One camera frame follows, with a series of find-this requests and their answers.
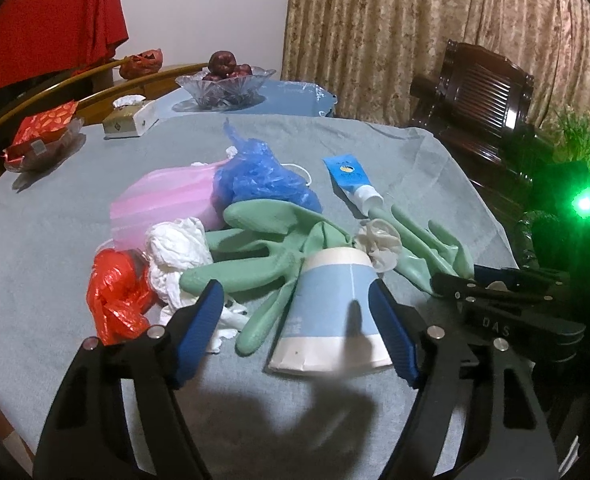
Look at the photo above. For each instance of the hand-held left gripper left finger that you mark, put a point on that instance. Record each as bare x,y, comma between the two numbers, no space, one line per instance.
200,330

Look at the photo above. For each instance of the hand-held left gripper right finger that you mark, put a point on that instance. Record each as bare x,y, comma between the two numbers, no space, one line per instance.
392,330

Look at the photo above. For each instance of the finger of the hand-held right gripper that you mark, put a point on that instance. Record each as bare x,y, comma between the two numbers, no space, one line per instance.
495,274
455,286

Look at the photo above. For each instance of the green rubber glove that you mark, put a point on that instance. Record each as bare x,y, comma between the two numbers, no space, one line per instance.
270,260
420,255

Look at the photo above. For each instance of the blue and white paper cup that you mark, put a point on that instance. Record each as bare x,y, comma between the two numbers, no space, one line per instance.
325,310

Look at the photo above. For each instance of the pink face mask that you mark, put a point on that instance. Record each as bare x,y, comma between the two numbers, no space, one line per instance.
165,200

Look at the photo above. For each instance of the blue hand cream tube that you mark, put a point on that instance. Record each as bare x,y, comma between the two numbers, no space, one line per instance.
347,175

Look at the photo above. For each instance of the blue plastic bag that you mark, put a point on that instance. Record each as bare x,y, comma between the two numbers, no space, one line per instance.
260,175

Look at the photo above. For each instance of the crumpled white tissue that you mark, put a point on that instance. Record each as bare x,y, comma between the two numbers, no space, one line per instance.
175,255

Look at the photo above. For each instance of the small crumpled white wrapper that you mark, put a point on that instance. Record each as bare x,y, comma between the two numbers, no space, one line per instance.
380,245

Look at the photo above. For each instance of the crumpled red plastic bag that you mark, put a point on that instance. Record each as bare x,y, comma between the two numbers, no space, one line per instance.
115,300

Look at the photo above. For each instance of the grey-blue tablecloth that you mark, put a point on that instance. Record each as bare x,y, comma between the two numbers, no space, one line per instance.
75,240

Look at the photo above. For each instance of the green potted plant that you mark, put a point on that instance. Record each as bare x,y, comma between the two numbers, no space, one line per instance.
577,132

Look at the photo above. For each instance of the dark wooden chair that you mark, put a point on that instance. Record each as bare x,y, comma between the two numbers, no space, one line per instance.
480,90

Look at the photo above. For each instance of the tissue box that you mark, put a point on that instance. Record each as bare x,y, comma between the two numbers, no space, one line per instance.
125,122

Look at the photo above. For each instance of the red packet in clear dish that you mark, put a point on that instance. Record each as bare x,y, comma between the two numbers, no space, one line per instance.
70,144

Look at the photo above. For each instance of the glass fruit bowl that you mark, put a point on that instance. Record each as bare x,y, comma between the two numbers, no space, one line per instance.
225,92

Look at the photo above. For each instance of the blue table mat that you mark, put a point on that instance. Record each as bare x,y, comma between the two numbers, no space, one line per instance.
295,97

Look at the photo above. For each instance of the red snack packet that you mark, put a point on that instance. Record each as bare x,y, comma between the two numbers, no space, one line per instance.
45,125

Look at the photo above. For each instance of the beige patterned curtain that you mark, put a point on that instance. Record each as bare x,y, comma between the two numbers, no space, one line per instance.
375,35

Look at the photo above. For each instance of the small dark red apple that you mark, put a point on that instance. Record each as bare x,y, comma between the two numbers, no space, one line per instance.
243,70

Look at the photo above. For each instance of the large dark red apple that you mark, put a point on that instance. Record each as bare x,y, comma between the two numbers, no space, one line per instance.
222,62

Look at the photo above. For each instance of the red cloth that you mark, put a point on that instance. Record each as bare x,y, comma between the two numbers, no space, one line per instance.
50,20

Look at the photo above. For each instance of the curved wooden rail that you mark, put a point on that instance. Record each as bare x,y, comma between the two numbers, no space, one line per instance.
50,95

